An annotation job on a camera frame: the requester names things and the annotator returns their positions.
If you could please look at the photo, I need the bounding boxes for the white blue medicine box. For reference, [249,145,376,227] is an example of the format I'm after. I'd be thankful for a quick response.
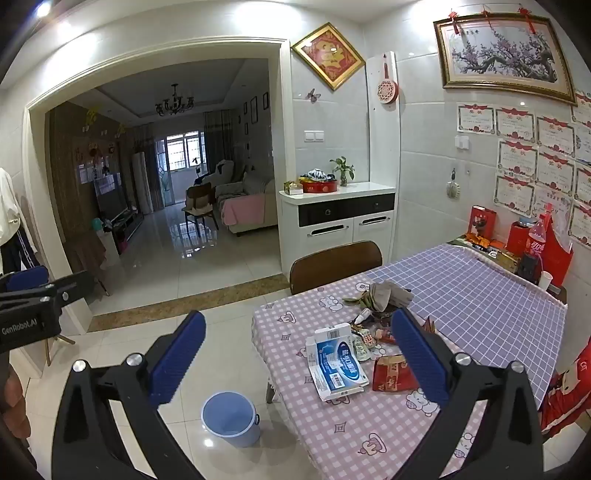
[305,324,372,402]

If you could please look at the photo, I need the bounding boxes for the hanging clothes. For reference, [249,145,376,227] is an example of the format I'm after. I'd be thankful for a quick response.
[0,167,40,273]

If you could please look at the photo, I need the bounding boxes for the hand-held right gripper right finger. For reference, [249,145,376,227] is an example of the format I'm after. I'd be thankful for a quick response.
[369,307,546,480]

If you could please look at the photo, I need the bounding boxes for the wooden living room chair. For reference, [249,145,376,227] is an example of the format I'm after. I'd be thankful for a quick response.
[181,182,221,239]

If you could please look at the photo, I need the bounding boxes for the pink blanket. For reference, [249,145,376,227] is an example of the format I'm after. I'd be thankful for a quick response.
[218,191,267,227]

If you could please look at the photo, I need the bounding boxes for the red round hanging ornament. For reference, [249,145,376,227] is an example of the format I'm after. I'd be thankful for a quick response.
[376,53,400,108]

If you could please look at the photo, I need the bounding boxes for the white sideboard cabinet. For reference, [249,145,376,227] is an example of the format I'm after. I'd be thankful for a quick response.
[278,182,397,282]

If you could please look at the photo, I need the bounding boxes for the diamond framed red picture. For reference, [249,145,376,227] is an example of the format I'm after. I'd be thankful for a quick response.
[291,22,367,92]

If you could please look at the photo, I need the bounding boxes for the blue plastic bucket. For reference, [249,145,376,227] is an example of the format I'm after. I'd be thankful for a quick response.
[202,391,260,448]

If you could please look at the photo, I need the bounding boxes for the white standing air conditioner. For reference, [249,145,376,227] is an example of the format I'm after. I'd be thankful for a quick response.
[132,152,153,216]

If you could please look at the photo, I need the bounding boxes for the wooden stand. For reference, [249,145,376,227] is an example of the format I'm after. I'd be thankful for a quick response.
[43,331,77,368]

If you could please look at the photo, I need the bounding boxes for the balcony window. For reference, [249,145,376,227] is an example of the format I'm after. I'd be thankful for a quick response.
[165,130,204,172]

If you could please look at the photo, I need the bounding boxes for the orange boxes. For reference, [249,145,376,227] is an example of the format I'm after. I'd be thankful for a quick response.
[464,233,507,253]

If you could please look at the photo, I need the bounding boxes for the purple grid tablecloth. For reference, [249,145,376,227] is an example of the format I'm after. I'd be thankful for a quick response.
[365,244,568,407]

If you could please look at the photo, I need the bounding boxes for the green leaf plush keychain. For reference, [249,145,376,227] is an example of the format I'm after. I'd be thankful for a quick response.
[344,281,393,315]

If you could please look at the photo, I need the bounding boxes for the framed plum blossom painting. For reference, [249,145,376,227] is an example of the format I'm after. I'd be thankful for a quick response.
[433,13,578,106]

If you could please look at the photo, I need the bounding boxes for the red gold snack packet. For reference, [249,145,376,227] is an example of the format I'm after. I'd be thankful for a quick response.
[372,354,421,393]

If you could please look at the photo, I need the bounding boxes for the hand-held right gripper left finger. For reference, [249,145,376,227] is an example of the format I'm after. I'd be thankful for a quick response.
[52,310,245,480]

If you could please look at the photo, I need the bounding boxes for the brown draped cloth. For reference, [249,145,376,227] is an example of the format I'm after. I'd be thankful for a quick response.
[65,226,110,296]

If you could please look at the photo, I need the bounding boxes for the small wrappers pile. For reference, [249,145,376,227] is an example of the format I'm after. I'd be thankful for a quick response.
[352,329,378,361]

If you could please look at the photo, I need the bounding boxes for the television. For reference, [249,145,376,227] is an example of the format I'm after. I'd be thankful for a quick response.
[94,177,128,218]

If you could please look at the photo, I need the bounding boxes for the beige sofa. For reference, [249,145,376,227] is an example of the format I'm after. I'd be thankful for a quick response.
[215,161,278,237]

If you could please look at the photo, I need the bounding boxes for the large red paper bag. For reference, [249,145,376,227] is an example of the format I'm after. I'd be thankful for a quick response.
[544,210,574,288]

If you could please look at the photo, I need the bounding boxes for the red round tin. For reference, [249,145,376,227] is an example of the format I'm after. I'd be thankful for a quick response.
[301,179,339,195]

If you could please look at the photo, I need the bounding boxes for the brown dining chair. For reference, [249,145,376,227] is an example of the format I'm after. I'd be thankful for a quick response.
[289,240,384,296]

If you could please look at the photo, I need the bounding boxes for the black chandelier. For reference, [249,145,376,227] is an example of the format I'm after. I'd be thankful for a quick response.
[154,84,195,116]

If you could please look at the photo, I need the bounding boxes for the pink checked tablecloth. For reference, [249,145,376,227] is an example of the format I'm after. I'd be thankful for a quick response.
[252,267,546,480]

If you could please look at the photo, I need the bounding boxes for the cola bottle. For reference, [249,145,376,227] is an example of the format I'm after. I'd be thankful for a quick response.
[526,217,550,259]

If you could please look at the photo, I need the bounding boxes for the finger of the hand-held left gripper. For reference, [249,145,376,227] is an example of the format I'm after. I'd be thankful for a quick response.
[4,266,51,292]
[0,270,94,320]

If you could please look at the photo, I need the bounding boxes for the red box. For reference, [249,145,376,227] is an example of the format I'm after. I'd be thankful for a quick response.
[507,220,536,255]

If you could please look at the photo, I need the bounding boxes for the red gift bag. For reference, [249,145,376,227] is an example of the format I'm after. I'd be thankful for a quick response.
[470,205,498,241]

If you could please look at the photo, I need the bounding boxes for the television stand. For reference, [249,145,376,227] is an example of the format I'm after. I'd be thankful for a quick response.
[104,209,144,255]

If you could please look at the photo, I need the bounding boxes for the potted green plant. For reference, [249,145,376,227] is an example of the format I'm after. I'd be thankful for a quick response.
[329,157,355,187]

